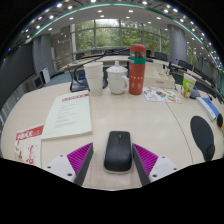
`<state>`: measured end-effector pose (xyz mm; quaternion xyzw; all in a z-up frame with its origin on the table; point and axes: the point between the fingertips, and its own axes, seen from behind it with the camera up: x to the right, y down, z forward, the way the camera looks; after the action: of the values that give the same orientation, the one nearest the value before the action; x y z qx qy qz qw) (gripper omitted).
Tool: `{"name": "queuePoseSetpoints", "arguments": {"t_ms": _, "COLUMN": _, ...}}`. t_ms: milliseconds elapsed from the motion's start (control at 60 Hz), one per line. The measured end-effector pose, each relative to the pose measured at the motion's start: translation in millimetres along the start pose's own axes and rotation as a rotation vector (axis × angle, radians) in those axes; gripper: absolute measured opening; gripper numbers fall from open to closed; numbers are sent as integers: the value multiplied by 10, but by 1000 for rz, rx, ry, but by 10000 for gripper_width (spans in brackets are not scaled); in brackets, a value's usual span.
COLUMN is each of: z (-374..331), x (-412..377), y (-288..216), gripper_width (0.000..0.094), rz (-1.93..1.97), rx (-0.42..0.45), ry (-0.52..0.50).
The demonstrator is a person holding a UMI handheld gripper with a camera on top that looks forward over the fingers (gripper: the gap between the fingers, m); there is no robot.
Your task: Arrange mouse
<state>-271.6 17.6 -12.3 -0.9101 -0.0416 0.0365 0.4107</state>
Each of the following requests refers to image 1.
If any group of black chairs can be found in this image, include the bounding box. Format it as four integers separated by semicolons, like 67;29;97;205
74;48;222;88

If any white floor appliance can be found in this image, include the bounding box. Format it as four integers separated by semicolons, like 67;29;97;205
39;67;51;85

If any black computer mouse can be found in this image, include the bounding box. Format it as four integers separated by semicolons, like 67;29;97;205
103;130;134;174

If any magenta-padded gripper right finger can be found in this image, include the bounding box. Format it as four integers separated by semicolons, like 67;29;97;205
131;142;180;187

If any white lidded mug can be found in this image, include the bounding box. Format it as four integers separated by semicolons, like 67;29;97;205
105;60;130;96

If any printed paper drink cup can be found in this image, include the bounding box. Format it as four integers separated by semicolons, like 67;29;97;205
180;72;198;100

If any black gooseneck desk microphone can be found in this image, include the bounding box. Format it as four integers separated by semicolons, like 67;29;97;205
69;54;110;93

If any red and white magazine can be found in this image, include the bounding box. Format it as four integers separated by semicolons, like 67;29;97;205
13;123;45;168

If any colourful sticker sheet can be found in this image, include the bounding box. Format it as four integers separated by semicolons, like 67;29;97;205
143;86;183;104

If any black mouse pad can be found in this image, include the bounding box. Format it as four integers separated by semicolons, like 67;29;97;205
189;115;217;163

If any group of ceiling lights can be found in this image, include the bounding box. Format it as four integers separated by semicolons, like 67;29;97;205
19;0;224;68

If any cream printed document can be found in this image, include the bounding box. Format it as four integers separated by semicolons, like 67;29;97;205
41;89;94;141

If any blue and white book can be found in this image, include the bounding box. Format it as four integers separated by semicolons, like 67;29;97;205
195;96;221;122

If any red bottle with green band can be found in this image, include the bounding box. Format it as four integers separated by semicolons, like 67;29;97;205
128;43;147;96

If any black handheld microphone, yellow band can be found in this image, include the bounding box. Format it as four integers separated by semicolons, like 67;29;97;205
216;113;224;131

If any beige cardboard box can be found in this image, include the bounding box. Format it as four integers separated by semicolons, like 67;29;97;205
143;62;176;90

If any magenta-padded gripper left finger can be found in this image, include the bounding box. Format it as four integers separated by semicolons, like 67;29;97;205
44;142;95;187

